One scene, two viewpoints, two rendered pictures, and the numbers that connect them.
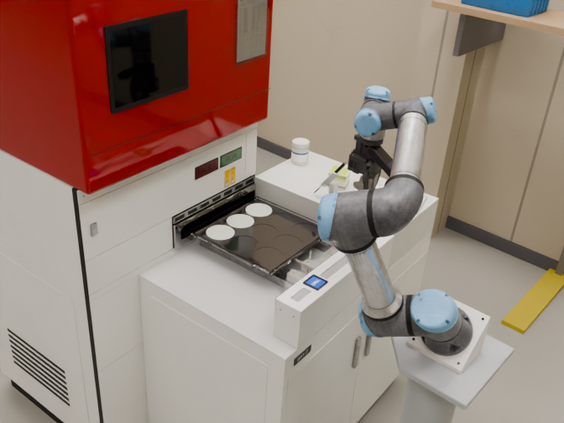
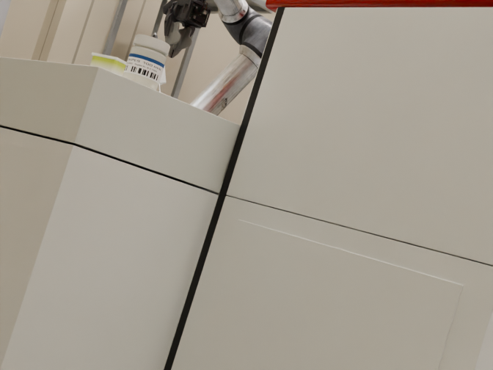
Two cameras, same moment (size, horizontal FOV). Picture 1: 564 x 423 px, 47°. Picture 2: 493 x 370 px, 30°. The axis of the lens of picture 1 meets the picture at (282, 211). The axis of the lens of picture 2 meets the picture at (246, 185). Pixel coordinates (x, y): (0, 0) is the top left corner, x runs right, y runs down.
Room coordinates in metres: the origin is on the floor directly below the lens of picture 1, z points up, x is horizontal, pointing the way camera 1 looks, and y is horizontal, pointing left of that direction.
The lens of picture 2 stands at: (4.05, 0.66, 0.75)
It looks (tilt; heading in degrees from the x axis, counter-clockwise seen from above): 3 degrees up; 195
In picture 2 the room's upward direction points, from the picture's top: 17 degrees clockwise
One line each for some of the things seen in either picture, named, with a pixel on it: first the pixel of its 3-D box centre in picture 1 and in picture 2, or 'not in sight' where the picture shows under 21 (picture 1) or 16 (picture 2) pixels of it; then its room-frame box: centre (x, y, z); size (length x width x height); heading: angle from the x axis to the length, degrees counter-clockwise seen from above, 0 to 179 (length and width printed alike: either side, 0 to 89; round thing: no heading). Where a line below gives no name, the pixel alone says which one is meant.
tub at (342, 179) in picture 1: (338, 177); (110, 74); (2.23, -0.21, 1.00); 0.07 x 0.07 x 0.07; 73
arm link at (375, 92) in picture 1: (375, 107); not in sight; (1.81, -0.26, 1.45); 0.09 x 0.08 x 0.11; 164
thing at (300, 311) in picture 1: (337, 282); not in sight; (1.70, -0.19, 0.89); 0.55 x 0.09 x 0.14; 144
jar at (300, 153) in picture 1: (300, 151); (145, 63); (2.42, -0.06, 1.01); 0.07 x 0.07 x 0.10
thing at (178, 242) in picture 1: (216, 213); not in sight; (2.07, 0.24, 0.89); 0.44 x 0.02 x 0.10; 144
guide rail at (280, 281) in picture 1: (253, 267); not in sight; (1.83, 0.08, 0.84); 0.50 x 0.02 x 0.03; 54
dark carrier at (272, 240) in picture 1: (263, 232); not in sight; (1.96, 0.06, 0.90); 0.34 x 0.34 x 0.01; 54
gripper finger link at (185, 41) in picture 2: (361, 187); (183, 43); (1.80, -0.24, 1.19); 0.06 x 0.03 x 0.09; 54
